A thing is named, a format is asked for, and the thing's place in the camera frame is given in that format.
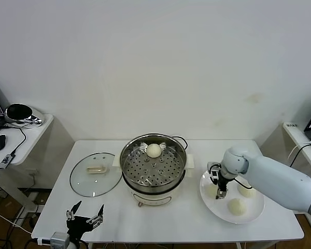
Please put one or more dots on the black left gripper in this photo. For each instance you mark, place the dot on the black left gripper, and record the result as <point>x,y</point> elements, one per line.
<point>79,225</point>

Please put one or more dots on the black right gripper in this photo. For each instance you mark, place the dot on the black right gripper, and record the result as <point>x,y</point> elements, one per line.
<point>223,182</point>

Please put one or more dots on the white steamed baozi bun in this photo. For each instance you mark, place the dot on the white steamed baozi bun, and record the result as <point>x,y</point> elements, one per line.
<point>246,192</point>
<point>237,206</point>
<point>211,191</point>
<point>154,150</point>

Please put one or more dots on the round glass pot lid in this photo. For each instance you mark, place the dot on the round glass pot lid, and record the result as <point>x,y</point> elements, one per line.
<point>103,180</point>

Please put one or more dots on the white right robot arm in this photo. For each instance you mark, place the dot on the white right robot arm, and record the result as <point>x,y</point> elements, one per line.
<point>274,179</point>

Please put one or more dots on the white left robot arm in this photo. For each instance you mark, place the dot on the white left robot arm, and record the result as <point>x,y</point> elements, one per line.
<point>73,246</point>

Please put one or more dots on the stainless steel steamer basket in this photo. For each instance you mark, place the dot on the stainless steel steamer basket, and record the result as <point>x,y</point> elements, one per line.
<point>134,166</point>

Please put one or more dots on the white round plate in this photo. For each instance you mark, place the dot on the white round plate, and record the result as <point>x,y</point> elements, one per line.
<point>215,210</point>

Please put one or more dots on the white power socket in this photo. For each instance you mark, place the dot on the white power socket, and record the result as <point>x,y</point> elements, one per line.
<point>34,172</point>

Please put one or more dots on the cream electric cooking pot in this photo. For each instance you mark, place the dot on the cream electric cooking pot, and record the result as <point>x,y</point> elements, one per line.
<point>155,198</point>

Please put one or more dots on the white side table with label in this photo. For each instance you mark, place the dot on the white side table with label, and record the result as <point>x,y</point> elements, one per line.
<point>295,137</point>

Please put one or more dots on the grey usb adapter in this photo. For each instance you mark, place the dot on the grey usb adapter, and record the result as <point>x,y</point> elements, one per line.
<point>6,160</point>

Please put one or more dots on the small printed table label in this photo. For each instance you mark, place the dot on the small printed table label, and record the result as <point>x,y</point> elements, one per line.
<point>291,126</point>

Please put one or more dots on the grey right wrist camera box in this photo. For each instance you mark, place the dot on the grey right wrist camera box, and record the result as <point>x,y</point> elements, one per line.
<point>213,171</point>

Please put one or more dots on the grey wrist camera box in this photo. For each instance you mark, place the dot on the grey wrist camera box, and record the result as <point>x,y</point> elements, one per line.
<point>59,238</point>
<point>213,171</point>

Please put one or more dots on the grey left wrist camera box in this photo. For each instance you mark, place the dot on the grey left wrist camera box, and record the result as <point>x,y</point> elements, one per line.
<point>59,238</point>

